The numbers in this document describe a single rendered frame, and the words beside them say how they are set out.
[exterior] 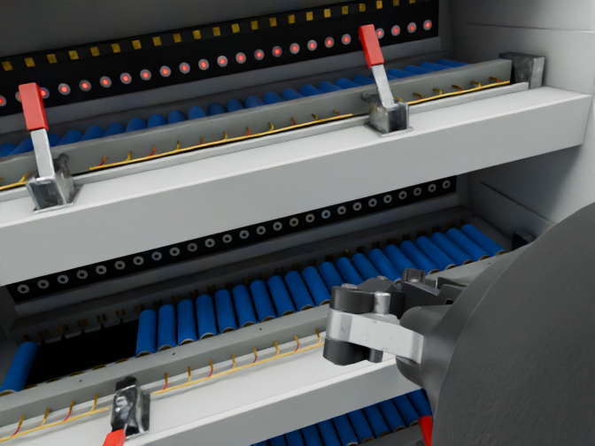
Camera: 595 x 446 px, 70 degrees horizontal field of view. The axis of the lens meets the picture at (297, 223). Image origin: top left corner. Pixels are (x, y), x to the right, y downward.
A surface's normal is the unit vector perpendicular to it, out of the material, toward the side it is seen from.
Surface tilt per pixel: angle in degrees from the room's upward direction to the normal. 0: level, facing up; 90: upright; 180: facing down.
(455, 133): 106
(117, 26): 90
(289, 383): 16
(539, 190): 90
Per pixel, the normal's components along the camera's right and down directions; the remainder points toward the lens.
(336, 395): 0.26, 0.44
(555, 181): -0.96, 0.24
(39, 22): 0.21, 0.19
